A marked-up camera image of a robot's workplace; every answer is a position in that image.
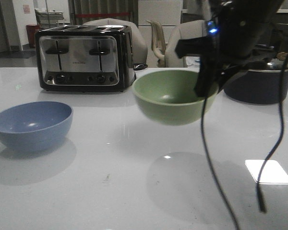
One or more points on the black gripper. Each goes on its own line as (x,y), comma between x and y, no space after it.
(232,36)

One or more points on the green bowl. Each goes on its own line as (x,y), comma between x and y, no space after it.
(168,96)

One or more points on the blue bowl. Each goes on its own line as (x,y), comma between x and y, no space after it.
(35,126)

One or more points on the clear plastic food container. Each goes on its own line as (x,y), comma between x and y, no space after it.
(193,62)

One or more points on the dark blue cooking pot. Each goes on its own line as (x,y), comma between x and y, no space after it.
(258,87)

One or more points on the beige armchair right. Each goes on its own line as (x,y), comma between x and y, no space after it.
(189,30)

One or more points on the beige armchair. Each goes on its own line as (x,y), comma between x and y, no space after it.
(189,30)
(139,47)

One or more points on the glass pot lid blue knob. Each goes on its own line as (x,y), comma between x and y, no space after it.
(274,65)

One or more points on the cream plastic chair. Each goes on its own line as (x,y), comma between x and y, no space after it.
(158,44)

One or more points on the dark counter with light top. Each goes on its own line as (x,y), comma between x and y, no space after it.
(280,17)

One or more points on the white cabinet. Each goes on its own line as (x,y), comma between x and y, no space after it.
(166,12)

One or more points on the beige armchair left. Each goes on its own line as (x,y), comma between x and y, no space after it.
(139,47)

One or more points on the black and chrome toaster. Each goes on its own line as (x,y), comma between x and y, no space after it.
(85,58)

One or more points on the metal trolley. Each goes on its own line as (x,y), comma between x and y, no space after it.
(49,19)

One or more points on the red bin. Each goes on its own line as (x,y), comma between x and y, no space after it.
(31,29)

